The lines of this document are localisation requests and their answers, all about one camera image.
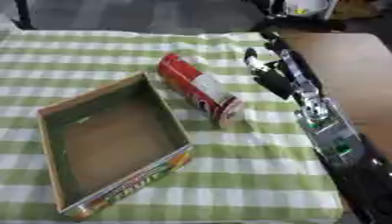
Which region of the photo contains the open cardboard box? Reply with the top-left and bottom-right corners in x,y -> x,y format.
35,71 -> 195,221

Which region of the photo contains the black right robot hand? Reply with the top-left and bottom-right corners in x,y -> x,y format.
241,30 -> 322,101

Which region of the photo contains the red and white bottle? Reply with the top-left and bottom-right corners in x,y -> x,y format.
156,52 -> 247,128

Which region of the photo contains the black pole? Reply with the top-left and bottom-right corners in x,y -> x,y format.
10,0 -> 37,31

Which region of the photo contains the black and white machine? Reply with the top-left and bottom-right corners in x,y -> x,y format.
249,0 -> 349,33

